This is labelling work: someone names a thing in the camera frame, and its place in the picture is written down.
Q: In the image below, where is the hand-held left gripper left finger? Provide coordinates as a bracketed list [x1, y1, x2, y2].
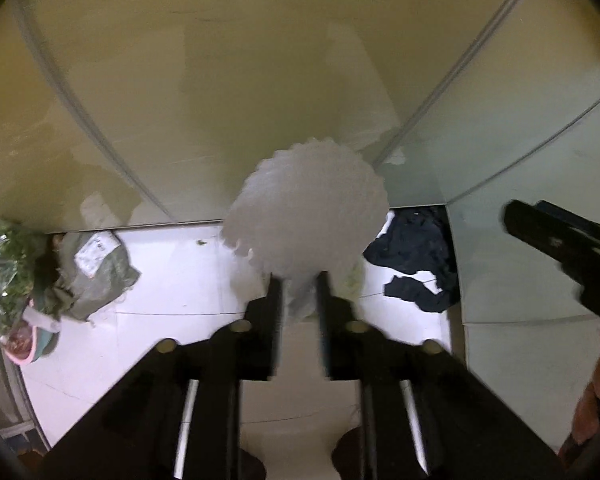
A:
[35, 275, 284, 480]

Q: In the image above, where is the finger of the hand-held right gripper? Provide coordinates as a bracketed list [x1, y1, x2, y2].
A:
[535, 200, 600, 251]
[503, 200, 600, 322]

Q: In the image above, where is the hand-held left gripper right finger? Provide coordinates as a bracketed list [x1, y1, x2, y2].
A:
[317, 271, 567, 480]

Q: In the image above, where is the dark cloth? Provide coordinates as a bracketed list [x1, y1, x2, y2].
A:
[364, 205, 462, 314]

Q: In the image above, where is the grey plastic bag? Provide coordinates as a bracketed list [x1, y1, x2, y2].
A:
[47, 230, 142, 328]

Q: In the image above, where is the bag of green vegetables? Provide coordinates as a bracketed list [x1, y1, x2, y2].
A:
[0, 217, 37, 338]

